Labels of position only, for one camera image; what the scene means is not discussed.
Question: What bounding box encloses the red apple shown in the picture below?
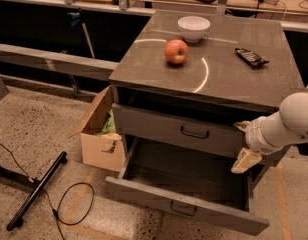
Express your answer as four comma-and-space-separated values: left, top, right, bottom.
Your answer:
164, 39, 188, 65

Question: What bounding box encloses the black cable on floor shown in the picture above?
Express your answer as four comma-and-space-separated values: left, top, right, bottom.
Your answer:
0, 138, 95, 240

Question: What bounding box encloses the white bowl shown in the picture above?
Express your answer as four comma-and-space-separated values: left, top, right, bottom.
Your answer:
177, 16, 210, 42

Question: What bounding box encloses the grey metal rail beam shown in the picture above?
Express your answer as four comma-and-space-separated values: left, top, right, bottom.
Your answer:
0, 44, 118, 81

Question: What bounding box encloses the cardboard box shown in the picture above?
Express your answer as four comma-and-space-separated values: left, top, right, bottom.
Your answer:
68, 87, 125, 172

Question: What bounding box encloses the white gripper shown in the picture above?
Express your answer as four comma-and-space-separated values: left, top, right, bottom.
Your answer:
231, 117, 278, 174

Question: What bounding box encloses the grey top drawer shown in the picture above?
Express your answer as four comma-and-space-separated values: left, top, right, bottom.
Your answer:
112, 103, 247, 159

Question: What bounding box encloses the grey metal drawer cabinet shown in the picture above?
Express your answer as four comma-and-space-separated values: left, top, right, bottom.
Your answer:
110, 11, 305, 181

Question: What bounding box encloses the green bag in box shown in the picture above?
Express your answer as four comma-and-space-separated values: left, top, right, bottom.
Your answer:
101, 109, 116, 134

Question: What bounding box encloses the grey bottom drawer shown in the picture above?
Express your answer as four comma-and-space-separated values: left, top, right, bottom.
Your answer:
106, 138, 269, 236

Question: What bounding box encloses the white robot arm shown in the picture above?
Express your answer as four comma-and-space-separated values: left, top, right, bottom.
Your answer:
231, 85, 308, 174

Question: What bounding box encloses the black snack packet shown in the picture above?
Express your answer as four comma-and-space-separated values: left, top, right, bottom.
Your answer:
235, 48, 268, 68

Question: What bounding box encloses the grey drawer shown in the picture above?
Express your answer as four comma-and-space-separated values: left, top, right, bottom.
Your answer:
106, 138, 269, 236
112, 103, 247, 159

